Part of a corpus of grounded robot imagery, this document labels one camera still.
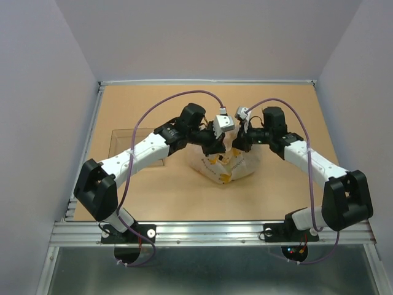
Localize clear plastic box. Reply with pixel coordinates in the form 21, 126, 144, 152
103, 132, 169, 170

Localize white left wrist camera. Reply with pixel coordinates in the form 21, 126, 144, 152
213, 107, 235, 138

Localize aluminium table edge rail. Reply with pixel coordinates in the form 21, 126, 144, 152
61, 81, 106, 222

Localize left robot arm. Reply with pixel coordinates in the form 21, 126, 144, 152
73, 103, 235, 242

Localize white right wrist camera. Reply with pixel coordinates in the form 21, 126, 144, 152
235, 106, 251, 122

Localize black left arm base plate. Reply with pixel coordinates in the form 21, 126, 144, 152
98, 223, 157, 245

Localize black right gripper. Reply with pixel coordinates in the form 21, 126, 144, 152
226, 119, 273, 152

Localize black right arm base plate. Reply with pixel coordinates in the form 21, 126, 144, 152
260, 222, 319, 243

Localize aluminium front frame rail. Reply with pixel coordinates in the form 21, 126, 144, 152
49, 221, 376, 247

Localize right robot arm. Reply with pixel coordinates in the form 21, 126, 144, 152
232, 106, 373, 240

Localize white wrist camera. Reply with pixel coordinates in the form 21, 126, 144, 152
213, 107, 235, 138
235, 106, 251, 122

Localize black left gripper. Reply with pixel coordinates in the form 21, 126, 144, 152
187, 122, 227, 157

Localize white banana print plastic bag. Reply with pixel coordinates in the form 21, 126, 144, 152
186, 127, 262, 184

